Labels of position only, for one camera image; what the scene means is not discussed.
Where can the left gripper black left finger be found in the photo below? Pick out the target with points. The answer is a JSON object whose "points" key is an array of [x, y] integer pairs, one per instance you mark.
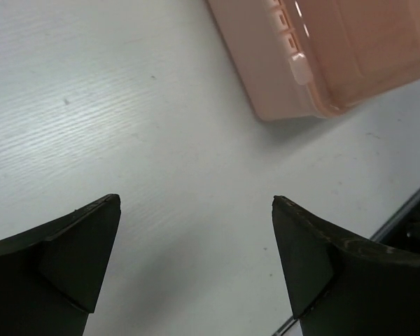
{"points": [[51, 275]]}

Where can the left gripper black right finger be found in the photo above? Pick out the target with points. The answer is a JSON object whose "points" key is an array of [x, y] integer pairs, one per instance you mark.
{"points": [[340, 283]]}

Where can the pink plastic toolbox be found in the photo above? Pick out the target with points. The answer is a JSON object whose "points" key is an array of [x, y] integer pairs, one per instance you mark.
{"points": [[319, 58]]}

